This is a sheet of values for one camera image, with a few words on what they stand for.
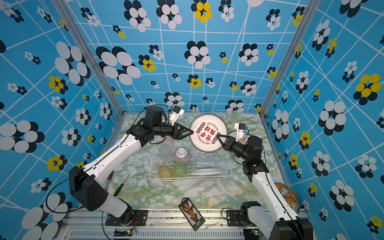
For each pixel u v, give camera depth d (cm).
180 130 64
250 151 58
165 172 87
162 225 72
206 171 76
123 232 72
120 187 83
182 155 89
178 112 66
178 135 64
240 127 68
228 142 68
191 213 74
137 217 73
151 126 59
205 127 75
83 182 45
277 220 40
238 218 73
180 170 85
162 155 89
